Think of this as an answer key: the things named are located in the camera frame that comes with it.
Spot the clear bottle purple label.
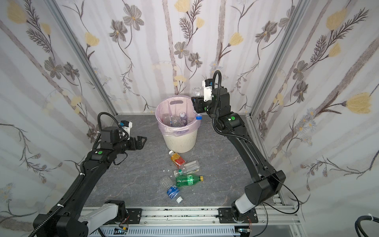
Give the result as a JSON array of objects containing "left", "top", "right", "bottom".
[{"left": 179, "top": 112, "right": 187, "bottom": 126}]

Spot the clear bottle light blue label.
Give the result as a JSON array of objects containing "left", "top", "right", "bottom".
[{"left": 170, "top": 115, "right": 185, "bottom": 127}]

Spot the clear bottle blue round logo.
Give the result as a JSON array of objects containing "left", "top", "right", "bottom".
[{"left": 191, "top": 87, "right": 204, "bottom": 120}]

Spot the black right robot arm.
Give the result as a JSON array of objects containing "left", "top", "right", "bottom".
[{"left": 191, "top": 70, "right": 286, "bottom": 221}]

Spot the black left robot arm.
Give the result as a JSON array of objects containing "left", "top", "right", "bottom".
[{"left": 30, "top": 120, "right": 147, "bottom": 237}]

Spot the pink plastic bin liner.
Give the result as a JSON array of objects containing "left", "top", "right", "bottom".
[{"left": 155, "top": 95, "right": 201, "bottom": 136}]

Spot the white ribbed waste bin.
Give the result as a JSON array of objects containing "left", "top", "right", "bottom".
[{"left": 163, "top": 130, "right": 198, "bottom": 153}]

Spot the orange drink bottle red label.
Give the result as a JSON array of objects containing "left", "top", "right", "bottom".
[{"left": 169, "top": 151, "right": 186, "bottom": 167}]

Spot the clear square bottle centre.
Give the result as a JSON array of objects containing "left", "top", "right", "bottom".
[{"left": 173, "top": 161, "right": 200, "bottom": 177}]

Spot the green bottle yellow cap centre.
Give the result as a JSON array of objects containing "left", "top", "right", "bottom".
[{"left": 176, "top": 174, "right": 204, "bottom": 187}]

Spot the clear bottle blue label front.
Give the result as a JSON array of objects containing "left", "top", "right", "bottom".
[{"left": 160, "top": 176, "right": 183, "bottom": 204}]

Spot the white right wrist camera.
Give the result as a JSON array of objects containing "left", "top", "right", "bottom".
[{"left": 202, "top": 79, "right": 214, "bottom": 102}]

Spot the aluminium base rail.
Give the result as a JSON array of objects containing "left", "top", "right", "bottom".
[{"left": 89, "top": 206, "right": 306, "bottom": 237}]

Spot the black cable far right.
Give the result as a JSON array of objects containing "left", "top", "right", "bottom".
[{"left": 354, "top": 214, "right": 379, "bottom": 237}]

